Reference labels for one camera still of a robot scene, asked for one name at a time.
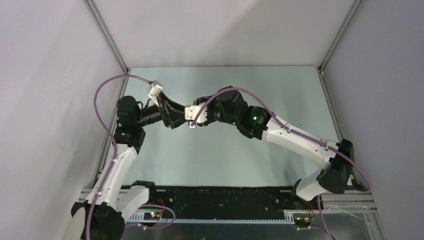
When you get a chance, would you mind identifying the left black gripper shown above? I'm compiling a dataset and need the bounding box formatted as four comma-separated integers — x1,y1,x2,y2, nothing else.
135,91,189,130

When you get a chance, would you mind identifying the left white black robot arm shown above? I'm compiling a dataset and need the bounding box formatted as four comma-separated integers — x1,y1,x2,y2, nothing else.
64,92,186,240

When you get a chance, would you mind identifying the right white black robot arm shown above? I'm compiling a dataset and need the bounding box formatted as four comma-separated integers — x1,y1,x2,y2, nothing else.
184,86,354,209

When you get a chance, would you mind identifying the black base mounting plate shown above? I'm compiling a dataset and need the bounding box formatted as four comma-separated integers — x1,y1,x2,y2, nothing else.
147,186,320,220

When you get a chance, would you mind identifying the left controller board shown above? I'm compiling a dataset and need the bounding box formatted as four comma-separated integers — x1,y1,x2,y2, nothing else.
143,211,162,221

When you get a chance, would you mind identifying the controller board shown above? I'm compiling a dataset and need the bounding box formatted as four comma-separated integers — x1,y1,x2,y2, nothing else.
143,211,162,221
294,217,314,228

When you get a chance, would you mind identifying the right controller board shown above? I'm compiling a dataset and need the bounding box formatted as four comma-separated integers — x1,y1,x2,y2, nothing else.
294,217,314,228

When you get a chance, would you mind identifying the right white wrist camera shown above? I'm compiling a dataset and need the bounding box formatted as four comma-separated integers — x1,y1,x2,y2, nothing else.
184,104,205,129

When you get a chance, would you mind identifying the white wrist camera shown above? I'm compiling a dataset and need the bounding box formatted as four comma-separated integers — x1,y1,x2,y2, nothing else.
147,80,163,106
184,104,205,129

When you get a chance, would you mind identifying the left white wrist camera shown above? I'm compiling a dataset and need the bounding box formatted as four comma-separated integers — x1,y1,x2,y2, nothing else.
147,80,163,106

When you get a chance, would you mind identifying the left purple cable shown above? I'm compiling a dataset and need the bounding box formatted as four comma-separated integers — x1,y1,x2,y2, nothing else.
85,74,176,240

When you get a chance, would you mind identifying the grey slotted cable duct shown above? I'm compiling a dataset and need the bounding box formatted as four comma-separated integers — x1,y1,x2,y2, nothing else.
127,212,295,224

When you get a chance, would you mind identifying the left corner aluminium post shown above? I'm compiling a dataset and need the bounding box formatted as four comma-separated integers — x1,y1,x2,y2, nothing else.
83,0,129,74

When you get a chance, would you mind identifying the corner aluminium post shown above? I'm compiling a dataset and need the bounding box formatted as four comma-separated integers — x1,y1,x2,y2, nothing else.
83,0,129,74
318,0,364,73

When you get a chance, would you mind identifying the right corner aluminium post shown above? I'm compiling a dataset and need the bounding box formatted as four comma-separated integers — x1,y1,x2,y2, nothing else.
318,0,364,73

